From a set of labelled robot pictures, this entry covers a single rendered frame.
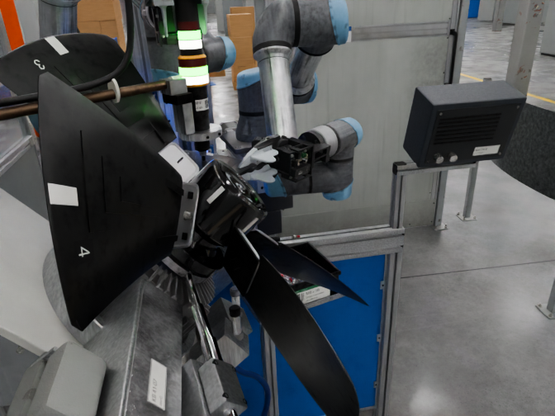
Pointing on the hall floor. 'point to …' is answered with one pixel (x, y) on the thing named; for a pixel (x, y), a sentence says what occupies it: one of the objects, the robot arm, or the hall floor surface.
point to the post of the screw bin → (269, 369)
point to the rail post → (388, 333)
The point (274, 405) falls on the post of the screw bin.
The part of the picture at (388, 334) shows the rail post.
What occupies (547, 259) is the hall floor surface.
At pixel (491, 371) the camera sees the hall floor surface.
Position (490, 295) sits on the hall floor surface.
